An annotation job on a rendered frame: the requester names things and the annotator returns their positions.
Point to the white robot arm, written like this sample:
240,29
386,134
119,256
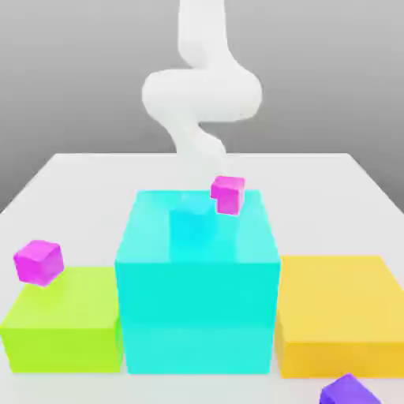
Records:
202,94

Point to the small magenta cube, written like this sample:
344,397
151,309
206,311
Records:
38,263
229,195

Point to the small purple cube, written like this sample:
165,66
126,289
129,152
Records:
347,391

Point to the large cyan box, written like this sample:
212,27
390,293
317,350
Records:
197,309

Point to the large yellow box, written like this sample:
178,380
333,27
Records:
337,309

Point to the large lime green box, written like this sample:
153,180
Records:
63,325

